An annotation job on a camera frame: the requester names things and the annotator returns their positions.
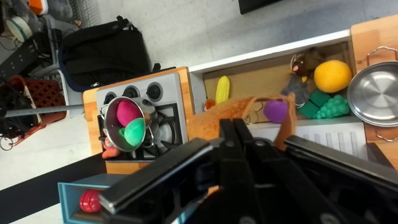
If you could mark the green toy grapes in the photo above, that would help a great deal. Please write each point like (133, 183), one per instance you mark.
(321, 106)

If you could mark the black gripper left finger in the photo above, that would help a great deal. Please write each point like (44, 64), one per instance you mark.
(133, 186)

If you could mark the brown toy animal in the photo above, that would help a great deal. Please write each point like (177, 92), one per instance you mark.
(301, 71)

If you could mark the red toy strawberry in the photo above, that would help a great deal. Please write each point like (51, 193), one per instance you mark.
(90, 201)

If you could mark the pink toy ball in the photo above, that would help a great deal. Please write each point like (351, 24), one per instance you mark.
(127, 111)

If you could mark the yellow toy corn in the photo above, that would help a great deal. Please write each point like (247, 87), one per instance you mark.
(223, 90)

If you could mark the toy stove top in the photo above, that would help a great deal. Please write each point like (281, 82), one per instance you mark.
(169, 127)

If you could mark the red perforated basket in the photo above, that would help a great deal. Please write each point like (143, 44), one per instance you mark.
(26, 106)

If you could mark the white toy sink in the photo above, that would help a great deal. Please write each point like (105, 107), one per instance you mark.
(265, 73)

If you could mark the green toy ball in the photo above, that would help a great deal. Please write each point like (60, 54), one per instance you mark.
(133, 132)

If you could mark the yellow toy lemon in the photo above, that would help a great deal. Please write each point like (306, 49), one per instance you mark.
(332, 76)

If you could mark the purple toy fruit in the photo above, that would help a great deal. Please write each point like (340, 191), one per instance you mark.
(275, 111)

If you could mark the steel pan with handles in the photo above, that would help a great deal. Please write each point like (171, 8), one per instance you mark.
(373, 92)

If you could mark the steel pot on stove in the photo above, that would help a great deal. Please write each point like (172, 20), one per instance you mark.
(111, 125)

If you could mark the orange towel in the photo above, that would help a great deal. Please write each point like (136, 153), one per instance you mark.
(207, 125)

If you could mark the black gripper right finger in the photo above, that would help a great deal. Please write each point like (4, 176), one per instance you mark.
(342, 162)

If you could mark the black backpack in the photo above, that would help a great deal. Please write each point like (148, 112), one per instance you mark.
(103, 54)

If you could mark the teal storage bin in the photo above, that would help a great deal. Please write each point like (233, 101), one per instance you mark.
(71, 194)

